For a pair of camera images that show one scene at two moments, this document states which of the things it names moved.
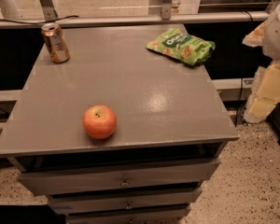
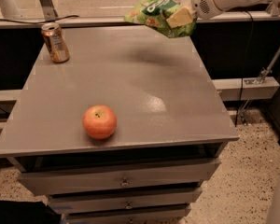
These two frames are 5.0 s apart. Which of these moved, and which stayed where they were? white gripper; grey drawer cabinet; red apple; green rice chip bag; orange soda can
Moved: green rice chip bag; white gripper
Stayed: red apple; orange soda can; grey drawer cabinet
